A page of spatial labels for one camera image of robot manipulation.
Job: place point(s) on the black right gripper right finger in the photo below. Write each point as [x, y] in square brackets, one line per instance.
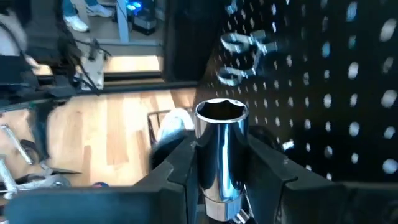
[326, 205]

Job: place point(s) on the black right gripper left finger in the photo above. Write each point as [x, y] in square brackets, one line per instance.
[93, 205]

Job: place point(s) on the silver open-end wrench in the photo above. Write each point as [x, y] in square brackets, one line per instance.
[17, 144]

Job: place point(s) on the long chrome socket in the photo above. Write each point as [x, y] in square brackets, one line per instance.
[222, 155]

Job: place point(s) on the silver locking pliers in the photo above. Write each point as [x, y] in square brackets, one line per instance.
[37, 183]

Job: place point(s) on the black metal pegboard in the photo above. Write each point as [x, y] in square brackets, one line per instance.
[326, 130]

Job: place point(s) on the person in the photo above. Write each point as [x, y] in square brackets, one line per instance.
[76, 21]

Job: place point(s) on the tall black pegboard bin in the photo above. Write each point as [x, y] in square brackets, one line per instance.
[189, 40]

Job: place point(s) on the blue-lit power strip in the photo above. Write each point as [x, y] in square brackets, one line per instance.
[140, 12]

